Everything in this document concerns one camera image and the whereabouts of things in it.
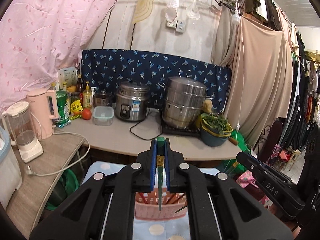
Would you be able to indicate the green chopstick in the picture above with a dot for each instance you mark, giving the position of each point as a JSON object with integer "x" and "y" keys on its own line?
{"x": 160, "y": 167}

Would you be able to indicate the blue basin with greens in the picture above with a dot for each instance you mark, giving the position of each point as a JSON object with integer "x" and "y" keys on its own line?
{"x": 214, "y": 129}

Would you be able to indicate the hanging mesh strainer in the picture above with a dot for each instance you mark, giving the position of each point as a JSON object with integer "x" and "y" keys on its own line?
{"x": 192, "y": 11}

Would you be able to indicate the green plastic bag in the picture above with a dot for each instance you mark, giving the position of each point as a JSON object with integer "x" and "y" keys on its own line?
{"x": 226, "y": 164}

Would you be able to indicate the black induction cooker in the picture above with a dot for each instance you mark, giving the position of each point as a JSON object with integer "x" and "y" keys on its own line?
{"x": 191, "y": 131}

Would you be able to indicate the dark red patterned chopstick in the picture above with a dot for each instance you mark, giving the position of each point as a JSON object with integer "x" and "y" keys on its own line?
{"x": 175, "y": 198}

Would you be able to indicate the yellow oil bottle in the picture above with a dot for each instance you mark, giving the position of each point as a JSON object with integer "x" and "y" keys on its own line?
{"x": 87, "y": 96}

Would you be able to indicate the clear food container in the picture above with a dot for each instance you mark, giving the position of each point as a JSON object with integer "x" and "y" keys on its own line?
{"x": 103, "y": 115}

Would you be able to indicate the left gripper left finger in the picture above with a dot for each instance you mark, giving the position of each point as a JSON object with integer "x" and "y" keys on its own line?
{"x": 150, "y": 165}

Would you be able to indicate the yellow snack packet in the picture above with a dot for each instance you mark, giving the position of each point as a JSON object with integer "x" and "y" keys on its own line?
{"x": 76, "y": 107}

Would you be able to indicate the green label bottle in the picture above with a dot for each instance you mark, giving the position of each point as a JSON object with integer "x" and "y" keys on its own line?
{"x": 63, "y": 111}

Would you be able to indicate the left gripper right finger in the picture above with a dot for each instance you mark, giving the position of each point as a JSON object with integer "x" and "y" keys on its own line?
{"x": 174, "y": 181}

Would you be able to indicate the wall power socket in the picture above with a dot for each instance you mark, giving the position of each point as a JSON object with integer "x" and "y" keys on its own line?
{"x": 177, "y": 25}

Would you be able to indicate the white blender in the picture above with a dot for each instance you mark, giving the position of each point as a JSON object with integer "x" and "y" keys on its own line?
{"x": 17, "y": 122}

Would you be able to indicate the white storage bin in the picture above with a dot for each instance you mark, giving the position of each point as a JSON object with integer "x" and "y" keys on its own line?
{"x": 10, "y": 174}

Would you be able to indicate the small dark pot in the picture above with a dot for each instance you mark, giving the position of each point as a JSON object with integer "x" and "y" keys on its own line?
{"x": 103, "y": 98}

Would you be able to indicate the pink electric kettle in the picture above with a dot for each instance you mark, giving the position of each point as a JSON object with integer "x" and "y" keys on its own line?
{"x": 43, "y": 109}

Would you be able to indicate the blue polka dot tablecloth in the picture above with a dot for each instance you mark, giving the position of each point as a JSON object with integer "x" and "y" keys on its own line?
{"x": 146, "y": 229}

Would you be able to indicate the beige hanging curtain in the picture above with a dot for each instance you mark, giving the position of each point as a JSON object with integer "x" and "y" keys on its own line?
{"x": 261, "y": 83}

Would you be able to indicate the stacked steel steamer pot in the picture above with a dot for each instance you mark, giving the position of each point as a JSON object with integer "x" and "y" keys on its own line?
{"x": 183, "y": 101}

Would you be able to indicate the navy patterned cloth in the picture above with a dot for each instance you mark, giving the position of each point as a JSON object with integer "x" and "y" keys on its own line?
{"x": 106, "y": 69}

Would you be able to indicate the hanging cutting board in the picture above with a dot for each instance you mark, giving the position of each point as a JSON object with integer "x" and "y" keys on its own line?
{"x": 143, "y": 10}

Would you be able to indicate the steel rice cooker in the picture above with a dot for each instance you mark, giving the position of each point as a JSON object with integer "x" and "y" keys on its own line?
{"x": 132, "y": 101}

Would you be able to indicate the pink floral curtain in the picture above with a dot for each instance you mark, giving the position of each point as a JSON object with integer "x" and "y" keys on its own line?
{"x": 40, "y": 37}

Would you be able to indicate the red tomato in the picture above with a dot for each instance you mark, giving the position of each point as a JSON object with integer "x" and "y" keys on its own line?
{"x": 86, "y": 114}

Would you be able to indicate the pink plastic utensil holder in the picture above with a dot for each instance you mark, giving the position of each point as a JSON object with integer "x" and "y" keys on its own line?
{"x": 148, "y": 207}

